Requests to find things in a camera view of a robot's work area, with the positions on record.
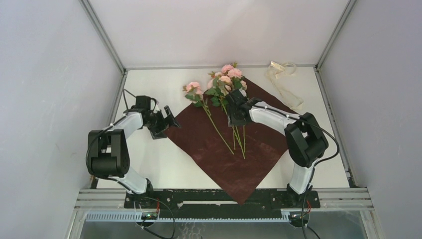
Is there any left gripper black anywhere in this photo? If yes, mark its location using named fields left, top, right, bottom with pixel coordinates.
left=145, top=106, right=181, bottom=139

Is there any red wrapping paper sheet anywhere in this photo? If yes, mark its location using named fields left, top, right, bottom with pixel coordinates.
left=166, top=86, right=288, bottom=205

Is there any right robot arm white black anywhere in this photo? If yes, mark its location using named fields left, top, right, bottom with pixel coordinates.
left=225, top=89, right=340, bottom=207

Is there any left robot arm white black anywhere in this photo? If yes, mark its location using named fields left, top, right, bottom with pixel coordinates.
left=85, top=95, right=181, bottom=208

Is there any cream ribbon string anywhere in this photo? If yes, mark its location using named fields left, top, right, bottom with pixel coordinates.
left=265, top=60, right=305, bottom=111

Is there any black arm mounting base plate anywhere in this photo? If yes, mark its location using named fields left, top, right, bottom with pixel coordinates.
left=124, top=189, right=321, bottom=220

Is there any aluminium frame front rail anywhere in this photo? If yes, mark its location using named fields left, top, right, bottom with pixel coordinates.
left=75, top=188, right=375, bottom=211

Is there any white cable duct strip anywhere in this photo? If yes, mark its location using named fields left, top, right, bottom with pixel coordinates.
left=86, top=212, right=291, bottom=223

